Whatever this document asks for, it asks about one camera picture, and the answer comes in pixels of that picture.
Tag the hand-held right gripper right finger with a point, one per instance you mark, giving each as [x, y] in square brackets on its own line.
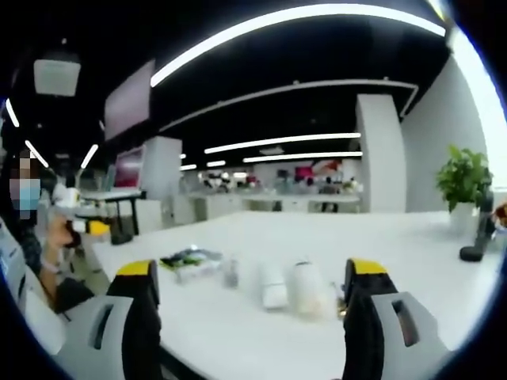
[364, 328]

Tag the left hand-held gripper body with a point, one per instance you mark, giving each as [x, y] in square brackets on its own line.
[24, 301]

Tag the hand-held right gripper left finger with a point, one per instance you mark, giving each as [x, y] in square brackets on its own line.
[134, 328]

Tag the white round skincare bottle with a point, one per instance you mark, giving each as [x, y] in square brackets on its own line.
[311, 291]

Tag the green black skincare sachet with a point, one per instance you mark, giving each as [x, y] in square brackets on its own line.
[183, 258]

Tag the small clear skincare bottle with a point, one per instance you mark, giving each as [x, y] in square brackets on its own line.
[231, 274]

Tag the white desk with black legs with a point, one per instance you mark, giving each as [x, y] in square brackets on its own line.
[115, 196]

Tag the white plant pot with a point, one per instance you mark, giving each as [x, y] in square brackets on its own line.
[462, 219]

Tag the black desk stand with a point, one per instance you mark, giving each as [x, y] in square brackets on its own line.
[481, 233]

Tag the white square pillar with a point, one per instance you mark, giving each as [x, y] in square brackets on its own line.
[380, 154]

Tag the orange brown object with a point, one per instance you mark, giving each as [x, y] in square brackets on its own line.
[501, 215]

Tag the green potted plant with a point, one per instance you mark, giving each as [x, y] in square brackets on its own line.
[463, 178]

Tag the hanging ceiling screen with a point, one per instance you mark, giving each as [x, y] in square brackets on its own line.
[128, 99]

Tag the square ceiling air vent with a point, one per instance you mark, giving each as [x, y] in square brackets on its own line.
[57, 75]

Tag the long curved ceiling light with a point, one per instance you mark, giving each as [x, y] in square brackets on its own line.
[285, 23]

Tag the red wall poster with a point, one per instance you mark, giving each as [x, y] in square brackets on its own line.
[128, 168]

